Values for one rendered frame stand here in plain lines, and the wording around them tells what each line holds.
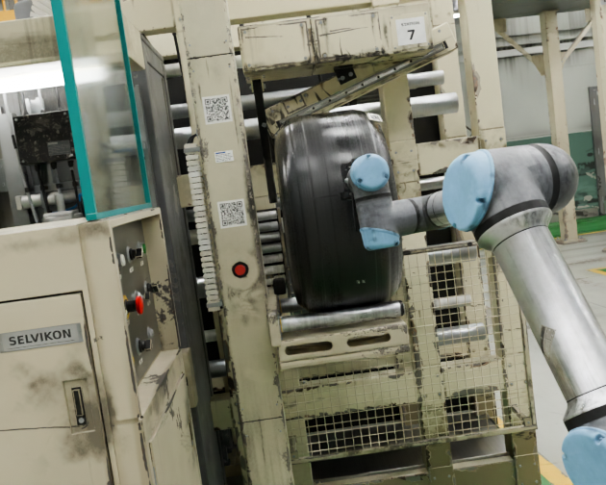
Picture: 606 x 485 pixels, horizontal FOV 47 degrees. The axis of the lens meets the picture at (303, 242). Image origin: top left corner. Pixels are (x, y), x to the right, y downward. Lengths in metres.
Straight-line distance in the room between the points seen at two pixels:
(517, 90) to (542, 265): 10.95
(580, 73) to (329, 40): 10.25
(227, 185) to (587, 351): 1.21
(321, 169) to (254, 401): 0.71
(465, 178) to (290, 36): 1.29
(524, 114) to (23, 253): 10.98
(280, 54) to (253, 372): 0.98
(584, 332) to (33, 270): 0.91
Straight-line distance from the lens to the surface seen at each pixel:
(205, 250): 1.98
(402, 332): 1.91
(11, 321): 1.34
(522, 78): 11.99
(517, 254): 1.02
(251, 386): 2.03
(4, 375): 1.37
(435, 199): 1.41
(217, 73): 1.96
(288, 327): 1.90
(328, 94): 2.36
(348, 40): 2.25
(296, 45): 2.24
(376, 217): 1.39
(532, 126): 11.98
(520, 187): 1.04
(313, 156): 1.79
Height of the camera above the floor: 1.30
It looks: 6 degrees down
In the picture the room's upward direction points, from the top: 8 degrees counter-clockwise
